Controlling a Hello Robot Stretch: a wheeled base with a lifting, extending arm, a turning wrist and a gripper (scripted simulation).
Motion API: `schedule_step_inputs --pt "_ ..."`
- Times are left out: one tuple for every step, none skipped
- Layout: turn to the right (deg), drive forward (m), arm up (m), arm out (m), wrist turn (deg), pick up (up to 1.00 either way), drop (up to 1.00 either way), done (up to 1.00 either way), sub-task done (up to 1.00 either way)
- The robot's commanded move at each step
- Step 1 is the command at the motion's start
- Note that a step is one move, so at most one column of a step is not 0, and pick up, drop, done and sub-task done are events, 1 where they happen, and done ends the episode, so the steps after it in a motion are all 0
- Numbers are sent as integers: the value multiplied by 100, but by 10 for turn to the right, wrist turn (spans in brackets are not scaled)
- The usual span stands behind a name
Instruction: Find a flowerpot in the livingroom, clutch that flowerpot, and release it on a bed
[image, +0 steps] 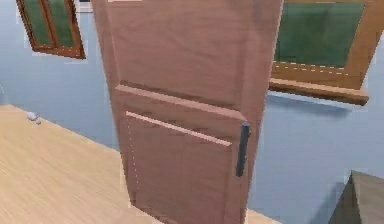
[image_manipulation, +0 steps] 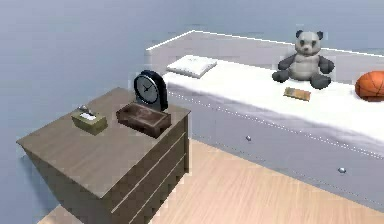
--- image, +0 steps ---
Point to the grey brown wooden furniture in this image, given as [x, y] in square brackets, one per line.
[363, 200]

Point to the small brown framed window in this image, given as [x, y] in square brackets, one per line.
[50, 26]

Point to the brown wooden room door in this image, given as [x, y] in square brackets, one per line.
[180, 100]

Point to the large brown framed window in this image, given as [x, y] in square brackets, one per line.
[320, 36]

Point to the small pale grey object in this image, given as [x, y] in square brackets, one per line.
[33, 117]

